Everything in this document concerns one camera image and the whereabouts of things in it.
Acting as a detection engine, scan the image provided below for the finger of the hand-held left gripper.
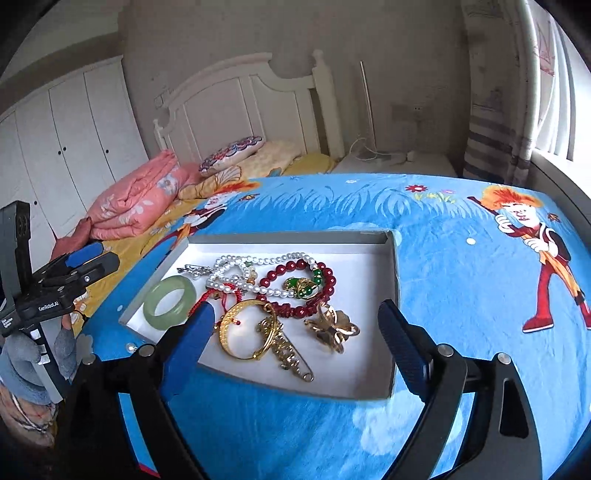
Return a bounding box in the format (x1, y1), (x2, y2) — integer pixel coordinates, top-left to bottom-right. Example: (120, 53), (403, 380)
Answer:
(34, 241), (105, 282)
(39, 251), (122, 298)

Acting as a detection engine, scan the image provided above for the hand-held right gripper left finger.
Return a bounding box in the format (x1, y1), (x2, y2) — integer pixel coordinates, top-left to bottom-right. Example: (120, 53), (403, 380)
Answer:
(65, 302), (218, 480)

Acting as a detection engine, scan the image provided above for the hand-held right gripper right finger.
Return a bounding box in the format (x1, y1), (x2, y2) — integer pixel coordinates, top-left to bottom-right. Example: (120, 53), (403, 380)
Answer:
(378, 299), (546, 480)

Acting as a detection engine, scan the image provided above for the green jade bangle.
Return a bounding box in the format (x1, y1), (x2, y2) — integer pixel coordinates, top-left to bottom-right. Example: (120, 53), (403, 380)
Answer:
(142, 276), (200, 330)

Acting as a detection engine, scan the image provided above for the gold bangle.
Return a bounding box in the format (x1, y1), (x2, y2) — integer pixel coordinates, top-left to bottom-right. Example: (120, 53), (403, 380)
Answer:
(218, 299), (280, 361)

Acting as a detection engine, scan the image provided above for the red string bracelet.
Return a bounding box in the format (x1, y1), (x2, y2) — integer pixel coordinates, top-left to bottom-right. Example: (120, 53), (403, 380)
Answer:
(193, 286), (252, 325)

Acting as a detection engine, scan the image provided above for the white pearl necklace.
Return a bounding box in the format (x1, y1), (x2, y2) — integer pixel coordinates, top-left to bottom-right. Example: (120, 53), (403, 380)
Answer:
(205, 251), (315, 301)

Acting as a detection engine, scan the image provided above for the white shallow tray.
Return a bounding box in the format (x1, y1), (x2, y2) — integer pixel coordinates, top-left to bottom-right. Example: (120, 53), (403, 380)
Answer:
(119, 230), (402, 401)

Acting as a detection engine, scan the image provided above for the gold butterfly ornament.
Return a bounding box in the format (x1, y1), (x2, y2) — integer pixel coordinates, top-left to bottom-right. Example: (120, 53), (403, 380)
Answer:
(304, 305), (361, 355)

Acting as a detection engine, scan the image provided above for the silver brooch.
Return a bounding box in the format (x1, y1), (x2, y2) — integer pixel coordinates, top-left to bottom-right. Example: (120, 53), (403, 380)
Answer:
(177, 263), (215, 280)

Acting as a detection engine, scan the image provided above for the gold pin brooch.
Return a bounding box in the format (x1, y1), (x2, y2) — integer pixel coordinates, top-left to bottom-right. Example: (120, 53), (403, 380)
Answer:
(256, 316), (315, 383)

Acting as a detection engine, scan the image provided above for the green gem brooch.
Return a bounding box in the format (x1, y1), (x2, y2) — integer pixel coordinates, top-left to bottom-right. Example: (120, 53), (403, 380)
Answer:
(283, 273), (324, 300)

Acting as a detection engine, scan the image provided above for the dark red bead bracelet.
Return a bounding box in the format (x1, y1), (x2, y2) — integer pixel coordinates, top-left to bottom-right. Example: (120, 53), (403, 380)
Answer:
(257, 259), (339, 319)

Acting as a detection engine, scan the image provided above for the person's left forearm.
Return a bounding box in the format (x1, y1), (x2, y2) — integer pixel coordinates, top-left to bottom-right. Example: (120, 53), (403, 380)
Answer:
(0, 383), (58, 449)

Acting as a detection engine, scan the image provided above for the person's left hand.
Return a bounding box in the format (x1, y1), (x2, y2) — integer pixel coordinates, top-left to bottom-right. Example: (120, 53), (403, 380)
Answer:
(0, 324), (78, 408)

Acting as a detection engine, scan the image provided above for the yellow flowered bedsheet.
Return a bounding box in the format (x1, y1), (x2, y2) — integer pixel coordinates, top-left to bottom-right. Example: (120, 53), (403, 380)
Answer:
(74, 198), (222, 324)

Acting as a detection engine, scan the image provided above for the pink folded quilt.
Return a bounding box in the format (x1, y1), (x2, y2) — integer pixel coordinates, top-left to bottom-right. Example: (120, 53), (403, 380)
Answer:
(51, 150), (204, 261)

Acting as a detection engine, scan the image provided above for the blue printed blanket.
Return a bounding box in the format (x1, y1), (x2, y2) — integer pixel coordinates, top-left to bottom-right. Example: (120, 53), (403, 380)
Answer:
(81, 173), (591, 480)

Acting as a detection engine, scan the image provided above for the white wardrobe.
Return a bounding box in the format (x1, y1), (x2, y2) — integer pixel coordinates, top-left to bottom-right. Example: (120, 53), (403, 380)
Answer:
(0, 55), (151, 278)

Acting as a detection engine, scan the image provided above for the round embroidered cushion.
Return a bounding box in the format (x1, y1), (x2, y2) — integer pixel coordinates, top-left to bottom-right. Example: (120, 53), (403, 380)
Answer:
(198, 135), (266, 178)

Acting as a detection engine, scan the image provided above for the white nightstand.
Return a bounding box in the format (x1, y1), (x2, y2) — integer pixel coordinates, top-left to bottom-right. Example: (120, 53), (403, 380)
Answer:
(332, 152), (458, 179)

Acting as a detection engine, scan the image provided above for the yellow pillow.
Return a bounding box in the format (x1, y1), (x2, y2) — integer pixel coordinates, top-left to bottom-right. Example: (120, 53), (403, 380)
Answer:
(281, 152), (340, 176)

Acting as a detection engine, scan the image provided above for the pale shell print pillow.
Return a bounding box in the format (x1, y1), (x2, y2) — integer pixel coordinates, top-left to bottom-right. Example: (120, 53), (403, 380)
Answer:
(178, 140), (305, 200)

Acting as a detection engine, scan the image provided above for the white bed headboard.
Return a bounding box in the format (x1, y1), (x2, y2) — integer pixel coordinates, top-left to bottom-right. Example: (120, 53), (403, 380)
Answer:
(154, 48), (345, 163)

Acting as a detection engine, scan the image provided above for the printed striped curtain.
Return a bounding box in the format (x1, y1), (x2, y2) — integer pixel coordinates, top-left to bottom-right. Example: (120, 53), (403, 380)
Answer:
(462, 0), (568, 185)

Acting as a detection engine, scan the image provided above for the window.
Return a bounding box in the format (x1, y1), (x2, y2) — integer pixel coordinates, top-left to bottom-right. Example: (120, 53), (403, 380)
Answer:
(531, 0), (591, 195)

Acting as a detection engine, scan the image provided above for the wall socket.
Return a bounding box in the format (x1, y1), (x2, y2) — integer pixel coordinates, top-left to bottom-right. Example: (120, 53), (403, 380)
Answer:
(392, 104), (423, 123)

